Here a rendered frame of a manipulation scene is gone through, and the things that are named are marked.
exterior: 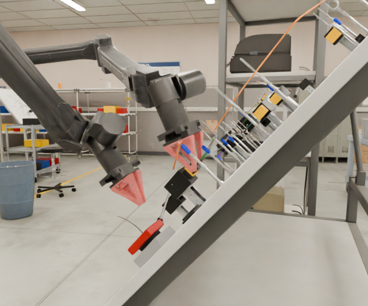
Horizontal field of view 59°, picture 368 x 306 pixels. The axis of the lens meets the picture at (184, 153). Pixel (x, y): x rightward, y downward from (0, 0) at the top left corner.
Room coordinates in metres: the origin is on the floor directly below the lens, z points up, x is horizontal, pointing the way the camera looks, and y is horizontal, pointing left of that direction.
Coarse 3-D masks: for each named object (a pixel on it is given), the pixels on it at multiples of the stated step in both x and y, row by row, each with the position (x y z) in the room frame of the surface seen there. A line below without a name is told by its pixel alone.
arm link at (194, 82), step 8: (136, 72) 0.74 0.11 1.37; (144, 72) 0.72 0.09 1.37; (152, 72) 0.72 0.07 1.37; (184, 72) 0.77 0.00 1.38; (192, 72) 0.73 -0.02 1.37; (200, 72) 0.74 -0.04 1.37; (184, 80) 0.71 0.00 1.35; (192, 80) 0.71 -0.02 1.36; (200, 80) 0.73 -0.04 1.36; (184, 88) 0.71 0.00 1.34; (192, 88) 0.71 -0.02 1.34; (200, 88) 0.73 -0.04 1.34; (184, 96) 0.72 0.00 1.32; (192, 96) 0.73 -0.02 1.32; (144, 104) 0.75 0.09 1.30; (152, 104) 0.74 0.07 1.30
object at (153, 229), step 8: (152, 224) 0.47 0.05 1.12; (160, 224) 0.49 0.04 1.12; (144, 232) 0.45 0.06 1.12; (152, 232) 0.46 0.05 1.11; (160, 232) 0.49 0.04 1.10; (136, 240) 0.46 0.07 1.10; (144, 240) 0.45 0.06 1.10; (128, 248) 0.46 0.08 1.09; (136, 248) 0.46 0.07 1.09; (144, 248) 0.46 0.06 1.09
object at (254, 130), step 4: (252, 116) 1.45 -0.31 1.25; (240, 120) 1.40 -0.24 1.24; (244, 120) 1.39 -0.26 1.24; (248, 120) 1.42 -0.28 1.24; (256, 120) 1.44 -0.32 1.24; (240, 124) 1.40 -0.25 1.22; (248, 124) 1.42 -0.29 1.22; (252, 124) 1.38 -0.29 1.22; (248, 128) 1.38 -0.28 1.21; (252, 128) 1.38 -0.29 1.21; (256, 128) 1.42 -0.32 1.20; (256, 132) 1.42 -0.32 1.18; (260, 132) 1.40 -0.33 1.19; (260, 136) 1.42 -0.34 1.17; (264, 136) 1.40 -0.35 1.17; (264, 140) 1.41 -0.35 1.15
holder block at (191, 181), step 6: (174, 174) 0.68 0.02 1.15; (180, 174) 0.68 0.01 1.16; (174, 180) 0.68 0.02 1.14; (180, 180) 0.68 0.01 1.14; (186, 180) 0.67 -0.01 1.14; (192, 180) 0.68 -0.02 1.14; (168, 186) 0.69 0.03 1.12; (174, 186) 0.68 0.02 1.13; (180, 186) 0.68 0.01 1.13; (186, 186) 0.67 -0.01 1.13; (174, 192) 0.69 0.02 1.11; (180, 192) 0.68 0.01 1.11
